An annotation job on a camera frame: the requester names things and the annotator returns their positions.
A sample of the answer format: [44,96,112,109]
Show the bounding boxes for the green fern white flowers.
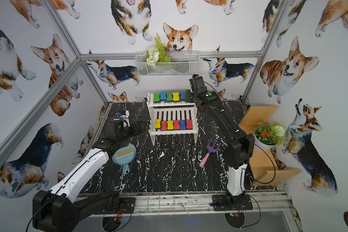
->
[143,34,171,67]

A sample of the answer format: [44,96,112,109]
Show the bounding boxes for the potted plant red flowers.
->
[253,119,286,151]

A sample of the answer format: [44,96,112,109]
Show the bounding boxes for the blue eraser bottom shelf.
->
[179,120,186,130]

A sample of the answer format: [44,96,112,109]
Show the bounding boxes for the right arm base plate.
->
[210,193,253,211]

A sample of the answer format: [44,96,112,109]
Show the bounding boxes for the green eraser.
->
[166,92,173,102]
[153,93,161,103]

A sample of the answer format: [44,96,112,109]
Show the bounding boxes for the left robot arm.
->
[28,115,149,232]

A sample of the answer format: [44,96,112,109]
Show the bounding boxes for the red eraser bottom far right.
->
[186,119,193,130]

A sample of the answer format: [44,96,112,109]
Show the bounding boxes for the green eraser top far left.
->
[153,93,161,103]

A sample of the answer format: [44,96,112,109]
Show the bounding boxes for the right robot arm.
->
[186,74,255,209]

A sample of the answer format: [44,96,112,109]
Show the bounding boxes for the yellow eraser top shelf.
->
[173,92,180,102]

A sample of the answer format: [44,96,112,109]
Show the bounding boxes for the white wire wall basket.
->
[134,51,200,77]

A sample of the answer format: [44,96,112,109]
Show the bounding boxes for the wooden corner shelf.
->
[239,106,301,186]

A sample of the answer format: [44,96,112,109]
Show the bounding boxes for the purple toy rake pink handle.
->
[199,139,221,168]

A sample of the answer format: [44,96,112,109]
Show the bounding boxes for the white wooden two-tier shelf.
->
[147,93,199,145]

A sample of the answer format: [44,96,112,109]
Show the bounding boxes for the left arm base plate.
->
[95,197,136,215]

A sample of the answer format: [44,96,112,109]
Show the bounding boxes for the red eraser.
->
[173,120,180,130]
[160,121,168,131]
[186,119,193,130]

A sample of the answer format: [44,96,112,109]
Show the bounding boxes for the yellow eraser bottom far left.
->
[155,119,161,131]

